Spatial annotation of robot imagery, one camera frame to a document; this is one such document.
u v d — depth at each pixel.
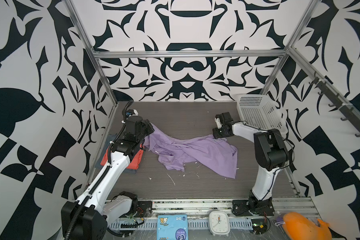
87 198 0.40
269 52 0.92
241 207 0.74
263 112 1.14
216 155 0.90
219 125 0.90
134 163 0.83
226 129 0.75
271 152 0.52
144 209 0.73
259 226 0.71
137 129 0.58
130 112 0.68
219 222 0.69
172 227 0.65
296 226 0.63
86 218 0.38
